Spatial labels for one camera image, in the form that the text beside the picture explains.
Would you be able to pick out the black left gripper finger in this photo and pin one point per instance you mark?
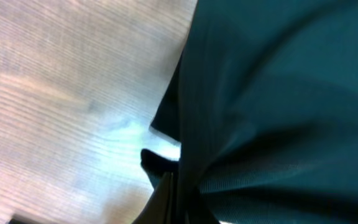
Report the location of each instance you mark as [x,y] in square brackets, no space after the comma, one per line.
[158,209]

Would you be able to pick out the black t-shirt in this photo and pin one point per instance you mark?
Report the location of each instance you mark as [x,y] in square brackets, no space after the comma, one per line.
[264,104]

